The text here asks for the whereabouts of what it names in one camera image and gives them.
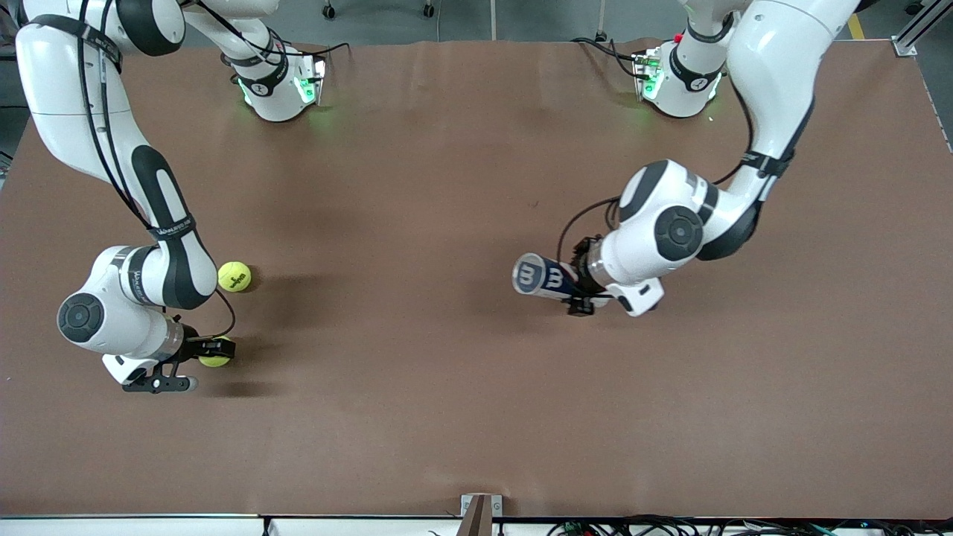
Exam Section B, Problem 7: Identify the yellow tennis ball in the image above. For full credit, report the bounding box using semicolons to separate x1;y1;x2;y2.
217;261;252;293
198;336;236;369

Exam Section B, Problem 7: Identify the white and blue tennis ball can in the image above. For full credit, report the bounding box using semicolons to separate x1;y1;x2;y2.
512;253;580;300

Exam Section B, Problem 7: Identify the brown table cover sheet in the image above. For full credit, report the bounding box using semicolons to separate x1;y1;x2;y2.
0;39;953;520

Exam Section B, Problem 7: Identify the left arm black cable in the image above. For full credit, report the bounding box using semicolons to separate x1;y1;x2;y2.
557;78;754;263

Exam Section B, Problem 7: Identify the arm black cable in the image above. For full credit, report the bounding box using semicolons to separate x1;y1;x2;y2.
74;0;238;339
557;78;754;263

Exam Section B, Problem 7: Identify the black left base cable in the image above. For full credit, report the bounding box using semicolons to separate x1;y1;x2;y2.
572;36;643;64

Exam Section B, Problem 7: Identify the black base cable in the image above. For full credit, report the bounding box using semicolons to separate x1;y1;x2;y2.
298;41;351;62
572;36;643;64

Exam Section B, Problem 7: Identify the silver metal table bracket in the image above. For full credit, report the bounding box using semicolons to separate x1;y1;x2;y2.
460;494;504;536

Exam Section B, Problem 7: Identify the tangled cable bundle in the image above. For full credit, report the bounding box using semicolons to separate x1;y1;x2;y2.
547;515;953;536

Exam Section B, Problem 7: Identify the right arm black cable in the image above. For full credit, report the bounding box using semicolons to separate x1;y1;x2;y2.
74;0;238;339

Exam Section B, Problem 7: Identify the black right base cable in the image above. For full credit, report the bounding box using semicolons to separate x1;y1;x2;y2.
298;41;351;62

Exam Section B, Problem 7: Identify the aluminium frame profile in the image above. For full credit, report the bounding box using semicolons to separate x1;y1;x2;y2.
892;0;953;57

